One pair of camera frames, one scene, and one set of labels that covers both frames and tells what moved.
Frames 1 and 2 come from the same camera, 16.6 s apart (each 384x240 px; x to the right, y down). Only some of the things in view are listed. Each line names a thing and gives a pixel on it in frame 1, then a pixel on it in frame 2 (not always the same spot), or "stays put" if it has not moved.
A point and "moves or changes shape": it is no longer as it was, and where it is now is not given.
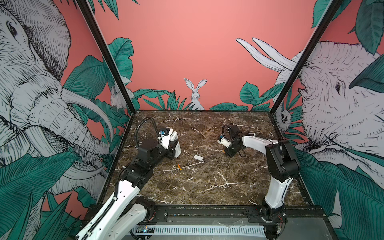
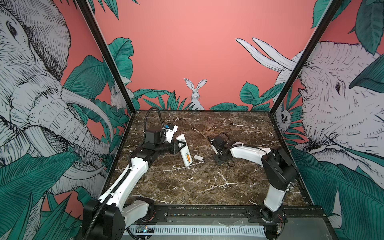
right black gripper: [229, 153] -> [217, 160]
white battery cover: [198, 157] stays put
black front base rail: [236, 215] stays put
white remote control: [174, 144] moves or changes shape
